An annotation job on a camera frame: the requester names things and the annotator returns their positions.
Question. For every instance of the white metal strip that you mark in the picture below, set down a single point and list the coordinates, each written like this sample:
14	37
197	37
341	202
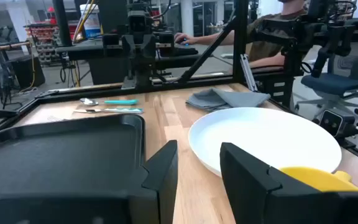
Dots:
248	73

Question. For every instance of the black background robot arm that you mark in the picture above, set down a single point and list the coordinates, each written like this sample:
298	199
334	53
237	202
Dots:
331	34

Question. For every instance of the black box on floor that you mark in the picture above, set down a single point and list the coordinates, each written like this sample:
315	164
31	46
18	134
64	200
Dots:
26	71

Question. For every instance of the person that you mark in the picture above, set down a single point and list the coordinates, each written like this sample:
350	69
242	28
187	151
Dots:
266	51

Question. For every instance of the black plastic serving tray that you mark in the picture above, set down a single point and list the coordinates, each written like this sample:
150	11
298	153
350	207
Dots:
57	155

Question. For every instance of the white round plate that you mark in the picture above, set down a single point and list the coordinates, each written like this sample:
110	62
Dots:
259	137

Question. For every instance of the wooden workbench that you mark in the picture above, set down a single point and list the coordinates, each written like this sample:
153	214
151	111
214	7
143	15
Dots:
5	46

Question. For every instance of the yellow mug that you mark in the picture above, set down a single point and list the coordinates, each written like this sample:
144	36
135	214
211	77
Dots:
315	179

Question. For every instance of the blue grey office chair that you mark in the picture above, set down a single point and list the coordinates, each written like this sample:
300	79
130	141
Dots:
331	84

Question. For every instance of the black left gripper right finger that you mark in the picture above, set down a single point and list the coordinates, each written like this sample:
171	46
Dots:
247	186

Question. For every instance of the red parts bin rack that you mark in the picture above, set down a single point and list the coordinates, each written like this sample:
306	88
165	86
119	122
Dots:
42	37

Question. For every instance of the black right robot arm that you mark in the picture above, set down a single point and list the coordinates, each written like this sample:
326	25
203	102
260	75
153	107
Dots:
141	73

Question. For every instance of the person's forearm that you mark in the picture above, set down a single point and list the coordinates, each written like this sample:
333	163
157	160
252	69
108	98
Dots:
216	38
267	60

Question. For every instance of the black upright post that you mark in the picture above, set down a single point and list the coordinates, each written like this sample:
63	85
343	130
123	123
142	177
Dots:
61	21

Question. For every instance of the white blue plastic bucket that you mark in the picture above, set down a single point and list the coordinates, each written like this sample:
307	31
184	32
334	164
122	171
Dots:
90	25

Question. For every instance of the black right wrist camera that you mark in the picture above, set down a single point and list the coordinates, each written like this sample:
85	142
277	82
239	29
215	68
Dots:
137	21

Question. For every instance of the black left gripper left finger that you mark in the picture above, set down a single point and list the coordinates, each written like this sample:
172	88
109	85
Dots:
163	174

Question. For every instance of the black drawer cabinet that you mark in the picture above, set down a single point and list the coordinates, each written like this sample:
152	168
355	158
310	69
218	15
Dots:
275	90

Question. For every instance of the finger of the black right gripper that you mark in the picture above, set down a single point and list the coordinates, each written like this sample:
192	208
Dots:
130	46
148	46

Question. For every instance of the person's hand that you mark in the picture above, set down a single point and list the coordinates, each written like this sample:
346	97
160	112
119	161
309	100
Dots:
187	39

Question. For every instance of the black table-level camera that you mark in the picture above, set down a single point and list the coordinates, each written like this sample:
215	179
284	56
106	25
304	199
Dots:
331	123

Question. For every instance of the grey cloth napkin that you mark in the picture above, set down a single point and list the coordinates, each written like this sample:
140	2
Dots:
228	99

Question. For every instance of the black background desk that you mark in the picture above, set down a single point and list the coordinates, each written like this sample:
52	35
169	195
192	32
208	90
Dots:
82	51

